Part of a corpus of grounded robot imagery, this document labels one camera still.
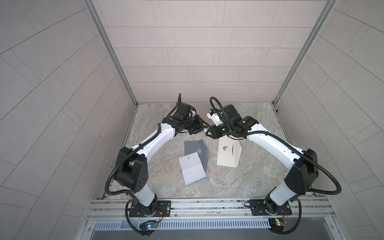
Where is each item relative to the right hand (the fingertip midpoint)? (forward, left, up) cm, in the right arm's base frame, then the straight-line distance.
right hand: (206, 134), depth 77 cm
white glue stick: (+1, 0, +2) cm, 3 cm away
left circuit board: (-35, +29, -16) cm, 48 cm away
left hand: (+4, -3, +2) cm, 6 cm away
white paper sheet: (-10, +9, -19) cm, 23 cm away
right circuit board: (-38, -30, -21) cm, 53 cm away
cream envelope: (-1, -14, -19) cm, 24 cm away
